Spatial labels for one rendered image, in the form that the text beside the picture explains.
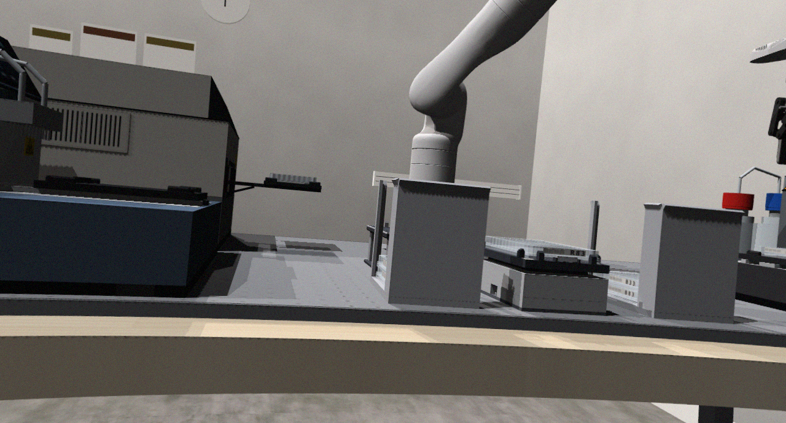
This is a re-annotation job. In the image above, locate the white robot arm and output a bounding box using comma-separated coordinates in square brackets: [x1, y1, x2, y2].
[409, 0, 786, 183]

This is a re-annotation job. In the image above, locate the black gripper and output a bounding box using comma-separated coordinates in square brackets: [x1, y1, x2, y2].
[768, 97, 786, 165]

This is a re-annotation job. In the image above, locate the white plastic bottle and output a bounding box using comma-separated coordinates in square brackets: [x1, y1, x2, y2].
[751, 223, 779, 251]

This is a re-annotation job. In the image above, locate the red bottle cap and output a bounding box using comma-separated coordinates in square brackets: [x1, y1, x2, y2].
[722, 193, 754, 208]

